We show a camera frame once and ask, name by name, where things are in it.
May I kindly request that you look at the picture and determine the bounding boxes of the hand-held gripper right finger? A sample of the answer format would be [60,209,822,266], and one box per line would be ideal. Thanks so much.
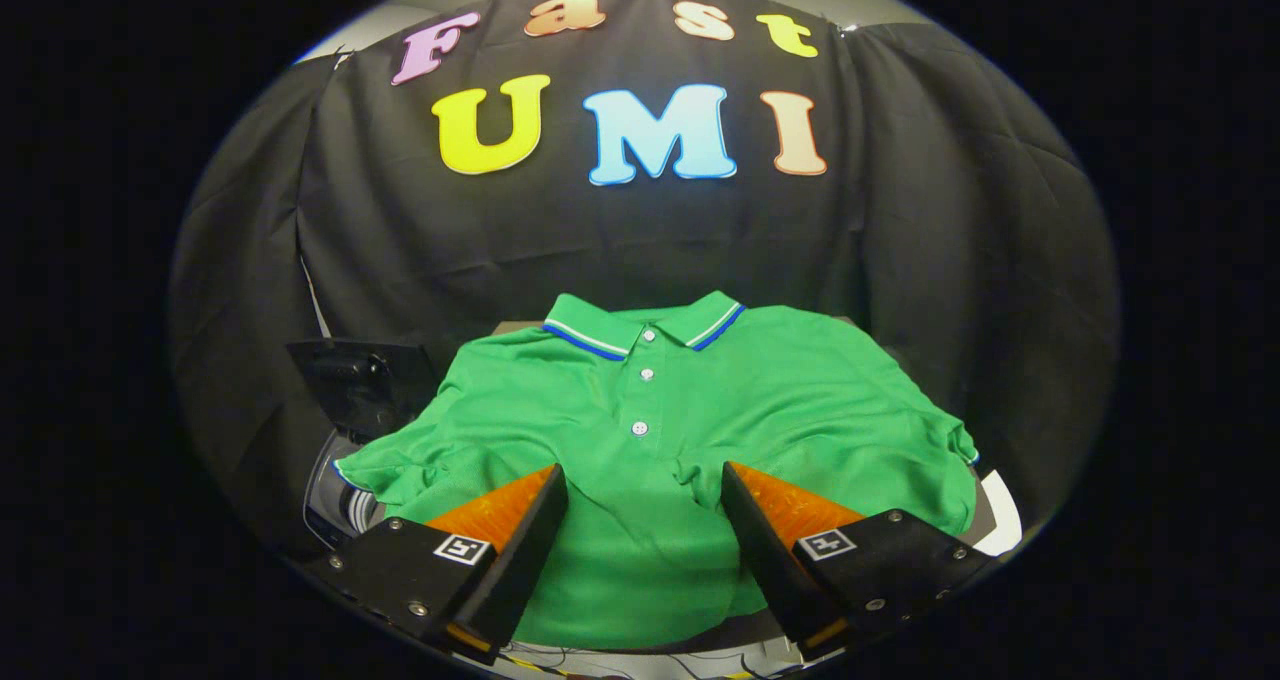
[720,461,1001,663]

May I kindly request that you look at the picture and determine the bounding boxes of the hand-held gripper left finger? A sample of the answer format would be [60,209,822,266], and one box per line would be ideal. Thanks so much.
[300,463,569,666]

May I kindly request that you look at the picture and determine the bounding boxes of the dark washing machine lid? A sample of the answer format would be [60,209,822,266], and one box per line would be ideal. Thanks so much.
[287,338,441,441]

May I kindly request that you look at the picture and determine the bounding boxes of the black floor cables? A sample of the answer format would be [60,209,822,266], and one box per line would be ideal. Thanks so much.
[500,643,771,680]

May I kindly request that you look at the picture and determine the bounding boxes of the grey cabinet with dark top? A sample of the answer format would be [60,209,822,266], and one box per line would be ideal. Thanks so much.
[490,315,1001,666]

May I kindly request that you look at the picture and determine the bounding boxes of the green polo shirt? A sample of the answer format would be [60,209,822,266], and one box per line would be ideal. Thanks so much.
[333,291,981,651]

